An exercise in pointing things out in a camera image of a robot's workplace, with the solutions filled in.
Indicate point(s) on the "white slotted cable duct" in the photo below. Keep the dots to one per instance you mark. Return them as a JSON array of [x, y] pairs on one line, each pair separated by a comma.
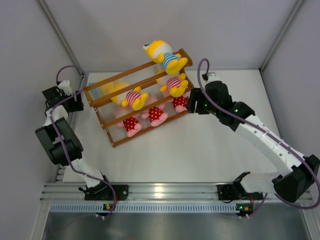
[[130, 207]]

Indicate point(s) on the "pink polka plush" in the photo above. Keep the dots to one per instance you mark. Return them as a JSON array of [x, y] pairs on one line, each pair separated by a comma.
[[179, 103], [131, 124]]

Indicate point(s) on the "wooden toy shelf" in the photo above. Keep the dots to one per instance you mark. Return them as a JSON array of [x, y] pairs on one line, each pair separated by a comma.
[[144, 76]]

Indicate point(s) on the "yellow plush pink stripes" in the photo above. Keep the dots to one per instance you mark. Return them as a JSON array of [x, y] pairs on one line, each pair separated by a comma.
[[135, 99], [175, 85]]

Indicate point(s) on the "aluminium rail frame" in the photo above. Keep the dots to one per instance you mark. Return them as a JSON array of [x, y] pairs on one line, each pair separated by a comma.
[[156, 192]]

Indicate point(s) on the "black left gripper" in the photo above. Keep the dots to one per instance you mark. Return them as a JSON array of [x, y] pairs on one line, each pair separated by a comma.
[[77, 105]]

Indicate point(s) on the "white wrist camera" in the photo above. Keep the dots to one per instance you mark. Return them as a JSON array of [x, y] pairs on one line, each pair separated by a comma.
[[65, 86], [210, 77]]

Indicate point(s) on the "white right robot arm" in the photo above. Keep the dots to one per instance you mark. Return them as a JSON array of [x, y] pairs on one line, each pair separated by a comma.
[[295, 172]]

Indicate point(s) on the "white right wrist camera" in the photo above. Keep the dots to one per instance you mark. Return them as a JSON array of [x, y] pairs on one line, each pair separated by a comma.
[[210, 77]]

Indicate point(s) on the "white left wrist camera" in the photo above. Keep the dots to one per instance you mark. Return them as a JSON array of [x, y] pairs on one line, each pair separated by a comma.
[[65, 86]]

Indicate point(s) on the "pink plush polka dots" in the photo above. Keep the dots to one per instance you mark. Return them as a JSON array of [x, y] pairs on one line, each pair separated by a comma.
[[155, 114]]

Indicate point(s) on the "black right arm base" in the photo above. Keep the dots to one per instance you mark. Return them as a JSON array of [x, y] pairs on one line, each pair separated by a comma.
[[233, 192]]

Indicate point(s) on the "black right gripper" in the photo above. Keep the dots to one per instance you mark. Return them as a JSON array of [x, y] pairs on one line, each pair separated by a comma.
[[196, 95]]

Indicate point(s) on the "yellow plush blue stripes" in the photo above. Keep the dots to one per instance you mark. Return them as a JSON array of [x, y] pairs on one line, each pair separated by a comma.
[[162, 53]]

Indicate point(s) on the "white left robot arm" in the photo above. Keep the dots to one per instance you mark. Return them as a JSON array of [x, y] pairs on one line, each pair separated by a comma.
[[60, 142]]

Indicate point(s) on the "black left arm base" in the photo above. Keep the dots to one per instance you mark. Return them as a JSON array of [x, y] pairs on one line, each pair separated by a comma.
[[103, 192]]

